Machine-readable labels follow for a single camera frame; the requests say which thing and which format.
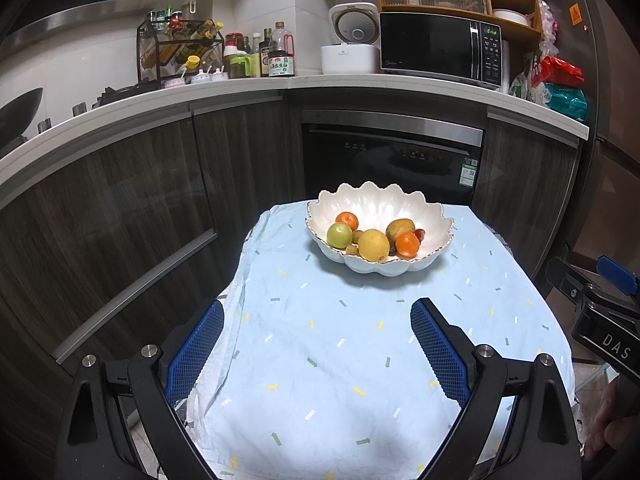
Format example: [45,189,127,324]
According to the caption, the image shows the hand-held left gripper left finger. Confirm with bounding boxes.
[55,299,225,480]

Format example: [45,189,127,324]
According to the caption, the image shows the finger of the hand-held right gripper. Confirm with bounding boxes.
[597,255,640,309]
[545,257,601,307]

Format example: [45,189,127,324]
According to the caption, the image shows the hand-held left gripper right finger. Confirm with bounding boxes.
[410,297,583,480]

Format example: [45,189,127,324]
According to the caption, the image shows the yellow lemon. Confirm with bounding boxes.
[357,228,390,263]

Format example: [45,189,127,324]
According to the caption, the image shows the brown kiwi fruit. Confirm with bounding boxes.
[385,218,416,242]

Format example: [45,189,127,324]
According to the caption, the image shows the green apple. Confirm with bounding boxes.
[327,222,354,250]

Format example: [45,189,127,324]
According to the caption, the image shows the white scalloped ceramic bowl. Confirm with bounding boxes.
[306,181,455,276]

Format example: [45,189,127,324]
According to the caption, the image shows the person's right hand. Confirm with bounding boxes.
[582,380,623,461]

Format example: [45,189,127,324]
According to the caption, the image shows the light blue patterned tablecloth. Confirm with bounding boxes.
[187,201,576,480]

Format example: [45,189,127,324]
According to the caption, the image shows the teal plastic packet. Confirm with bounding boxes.
[542,82,588,122]

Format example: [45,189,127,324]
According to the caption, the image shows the black built-in dishwasher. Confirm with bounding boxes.
[301,109,486,208]

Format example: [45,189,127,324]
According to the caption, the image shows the red plastic packet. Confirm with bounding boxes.
[532,56,585,88]

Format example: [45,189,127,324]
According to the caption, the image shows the dark grey refrigerator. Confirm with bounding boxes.
[540,0,640,286]

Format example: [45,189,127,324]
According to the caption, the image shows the white kitchen countertop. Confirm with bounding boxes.
[0,74,591,208]

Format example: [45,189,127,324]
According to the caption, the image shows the hanging clear plastic bags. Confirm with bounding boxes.
[537,0,558,56]

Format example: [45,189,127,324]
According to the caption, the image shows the white ceramic dish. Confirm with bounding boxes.
[492,8,530,26]

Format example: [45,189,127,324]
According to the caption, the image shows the black microwave oven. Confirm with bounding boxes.
[378,11,503,88]

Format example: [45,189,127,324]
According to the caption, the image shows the black gas stove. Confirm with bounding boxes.
[91,82,156,108]

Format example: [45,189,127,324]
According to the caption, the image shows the black wok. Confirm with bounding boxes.
[0,87,45,146]

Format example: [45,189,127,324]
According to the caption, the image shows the dark soy sauce bottle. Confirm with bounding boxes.
[267,50,297,78]

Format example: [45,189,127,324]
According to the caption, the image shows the white rice cooker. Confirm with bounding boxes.
[328,2,379,47]

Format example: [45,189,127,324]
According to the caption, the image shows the black wire spice rack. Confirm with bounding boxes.
[137,19,224,88]

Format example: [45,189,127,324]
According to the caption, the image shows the clear bottle with red handle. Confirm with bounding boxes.
[272,21,297,56]

